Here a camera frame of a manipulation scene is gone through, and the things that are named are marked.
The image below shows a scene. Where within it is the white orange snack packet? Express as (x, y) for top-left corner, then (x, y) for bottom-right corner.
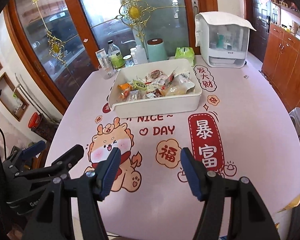
(118, 83), (133, 99)

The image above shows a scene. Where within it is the green pastry packet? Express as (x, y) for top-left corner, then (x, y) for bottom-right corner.
(133, 80), (147, 91)

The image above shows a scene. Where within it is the dark red snack packet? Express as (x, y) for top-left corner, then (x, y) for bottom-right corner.
(148, 69), (163, 79)

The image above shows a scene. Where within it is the popcorn clear bag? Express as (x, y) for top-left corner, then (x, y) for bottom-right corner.
(162, 73), (195, 96)

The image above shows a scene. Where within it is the large clear pastry packet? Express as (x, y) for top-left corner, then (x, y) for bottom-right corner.
(126, 90), (144, 102)

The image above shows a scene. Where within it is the red container lid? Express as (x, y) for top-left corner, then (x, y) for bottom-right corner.
(28, 112), (42, 129)

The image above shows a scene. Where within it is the clear drinking glass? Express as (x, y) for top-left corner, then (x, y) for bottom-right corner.
(98, 66), (116, 80)

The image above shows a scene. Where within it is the glass bottle green label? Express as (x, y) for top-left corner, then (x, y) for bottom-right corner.
(108, 40), (125, 69)

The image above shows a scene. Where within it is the small glass jar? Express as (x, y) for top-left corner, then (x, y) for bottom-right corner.
(123, 54), (134, 67)

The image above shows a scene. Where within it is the white squeeze bottle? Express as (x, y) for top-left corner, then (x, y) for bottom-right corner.
(135, 45), (148, 64)

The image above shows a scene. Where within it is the small white pill bottle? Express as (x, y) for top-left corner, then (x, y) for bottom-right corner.
(130, 47), (138, 64)

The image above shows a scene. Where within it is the white plastic storage bin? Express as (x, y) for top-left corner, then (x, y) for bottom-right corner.
(108, 59), (202, 118)

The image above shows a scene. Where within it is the teal canister brown lid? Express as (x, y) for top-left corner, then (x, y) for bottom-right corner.
(147, 38), (168, 62)

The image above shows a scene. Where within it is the wooden cabinet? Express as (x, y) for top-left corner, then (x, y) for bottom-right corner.
(262, 23), (300, 111)

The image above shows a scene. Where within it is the green tissue pack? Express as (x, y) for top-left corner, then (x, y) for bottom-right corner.
(175, 47), (195, 67)

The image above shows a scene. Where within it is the white countertop appliance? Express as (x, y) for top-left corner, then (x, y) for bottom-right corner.
(199, 18), (251, 68)

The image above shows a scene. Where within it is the white cloth on appliance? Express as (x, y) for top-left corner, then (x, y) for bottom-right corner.
(194, 11), (256, 47)

